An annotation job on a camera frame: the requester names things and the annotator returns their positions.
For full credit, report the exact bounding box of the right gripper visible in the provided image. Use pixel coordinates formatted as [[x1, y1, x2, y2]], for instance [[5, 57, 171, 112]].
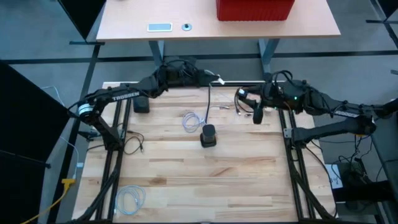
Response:
[[238, 80, 309, 114]]

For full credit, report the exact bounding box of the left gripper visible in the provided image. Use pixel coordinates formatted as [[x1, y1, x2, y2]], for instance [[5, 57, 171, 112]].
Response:
[[193, 68, 221, 88]]

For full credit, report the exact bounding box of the white USB cable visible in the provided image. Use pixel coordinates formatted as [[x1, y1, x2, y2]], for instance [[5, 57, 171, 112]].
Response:
[[214, 74, 233, 102]]

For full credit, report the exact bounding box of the lilac USB cable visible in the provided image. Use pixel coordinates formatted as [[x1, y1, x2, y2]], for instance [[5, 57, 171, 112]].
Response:
[[182, 105, 231, 134]]

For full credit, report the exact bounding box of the black power bank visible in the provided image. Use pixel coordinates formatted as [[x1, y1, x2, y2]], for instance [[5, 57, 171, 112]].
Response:
[[132, 95, 150, 114]]

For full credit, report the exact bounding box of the light blue USB cable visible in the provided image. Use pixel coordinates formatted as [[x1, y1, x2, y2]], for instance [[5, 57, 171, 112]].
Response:
[[115, 185, 147, 217]]

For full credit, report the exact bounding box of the black charger block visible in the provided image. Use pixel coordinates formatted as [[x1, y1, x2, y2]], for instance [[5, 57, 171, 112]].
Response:
[[200, 123, 218, 149], [252, 101, 266, 125]]

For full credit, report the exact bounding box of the beige desk top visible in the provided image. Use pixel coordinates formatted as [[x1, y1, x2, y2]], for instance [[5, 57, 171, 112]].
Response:
[[95, 0, 342, 43]]

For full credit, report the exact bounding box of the white phone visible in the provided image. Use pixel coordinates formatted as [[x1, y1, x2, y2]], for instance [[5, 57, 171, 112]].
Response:
[[146, 22, 174, 33]]

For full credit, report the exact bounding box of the red ribbed box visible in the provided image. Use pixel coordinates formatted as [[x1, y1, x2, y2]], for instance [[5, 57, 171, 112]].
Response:
[[216, 0, 296, 22]]

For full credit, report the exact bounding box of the white paper sheet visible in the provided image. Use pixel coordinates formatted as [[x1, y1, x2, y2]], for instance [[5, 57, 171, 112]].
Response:
[[325, 163, 344, 190]]

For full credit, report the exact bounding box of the black cylinder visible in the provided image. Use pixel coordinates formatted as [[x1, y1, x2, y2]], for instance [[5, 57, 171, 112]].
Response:
[[381, 98, 398, 118]]

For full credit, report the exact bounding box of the black equipment box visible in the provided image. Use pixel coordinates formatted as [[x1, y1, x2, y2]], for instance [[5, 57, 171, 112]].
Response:
[[334, 161, 398, 203]]

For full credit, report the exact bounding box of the grey side table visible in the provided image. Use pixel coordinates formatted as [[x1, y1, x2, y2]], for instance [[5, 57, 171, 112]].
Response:
[[360, 104, 398, 224]]

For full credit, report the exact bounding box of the small black partition panel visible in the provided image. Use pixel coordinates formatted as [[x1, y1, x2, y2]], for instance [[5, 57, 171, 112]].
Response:
[[57, 0, 108, 41]]

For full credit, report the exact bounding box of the black metal stand foot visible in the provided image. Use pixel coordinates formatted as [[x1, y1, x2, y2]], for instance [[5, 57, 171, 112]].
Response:
[[365, 0, 398, 50]]

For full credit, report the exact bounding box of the large black partition panel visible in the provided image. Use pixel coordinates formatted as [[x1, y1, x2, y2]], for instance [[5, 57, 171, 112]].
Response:
[[0, 60, 75, 224]]

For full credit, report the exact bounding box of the black aluminium table frame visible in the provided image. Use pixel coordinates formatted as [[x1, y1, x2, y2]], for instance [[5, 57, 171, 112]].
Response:
[[93, 80, 318, 224]]

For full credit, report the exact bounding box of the black camera cable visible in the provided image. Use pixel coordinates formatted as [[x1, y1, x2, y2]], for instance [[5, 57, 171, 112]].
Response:
[[203, 83, 213, 126]]

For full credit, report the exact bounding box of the black sleeved cable bundle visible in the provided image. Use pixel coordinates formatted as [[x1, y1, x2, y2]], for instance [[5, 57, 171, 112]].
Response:
[[73, 152, 122, 223], [287, 149, 338, 222]]

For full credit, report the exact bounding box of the thin white cable with plug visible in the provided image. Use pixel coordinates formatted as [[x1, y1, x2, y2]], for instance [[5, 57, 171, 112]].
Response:
[[42, 85, 85, 180]]

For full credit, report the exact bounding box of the yellow cable with plug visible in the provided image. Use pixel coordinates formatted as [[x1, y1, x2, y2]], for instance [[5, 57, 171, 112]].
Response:
[[20, 177, 76, 224]]

